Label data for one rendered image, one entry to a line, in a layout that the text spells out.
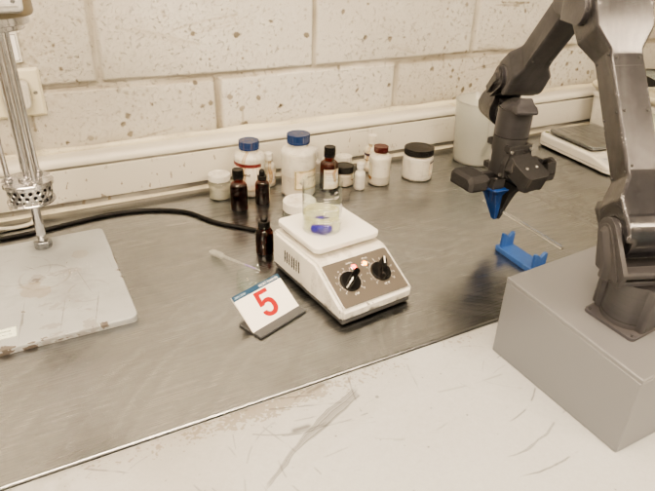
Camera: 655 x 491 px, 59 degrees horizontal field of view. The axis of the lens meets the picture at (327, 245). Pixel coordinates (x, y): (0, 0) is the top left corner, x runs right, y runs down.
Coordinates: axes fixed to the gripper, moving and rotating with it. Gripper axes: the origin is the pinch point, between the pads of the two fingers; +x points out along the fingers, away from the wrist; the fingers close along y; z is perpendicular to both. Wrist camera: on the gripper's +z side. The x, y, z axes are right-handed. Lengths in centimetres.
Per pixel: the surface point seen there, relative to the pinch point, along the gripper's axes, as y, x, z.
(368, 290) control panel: -31.9, 4.4, 11.3
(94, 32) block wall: -60, -24, -46
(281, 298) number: -43.4, 6.2, 5.8
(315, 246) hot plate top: -37.7, -0.7, 4.8
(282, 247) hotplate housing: -39.9, 3.0, -3.0
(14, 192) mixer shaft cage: -76, -9, -11
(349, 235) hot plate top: -31.4, -0.8, 3.4
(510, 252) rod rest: -1.2, 7.0, 6.5
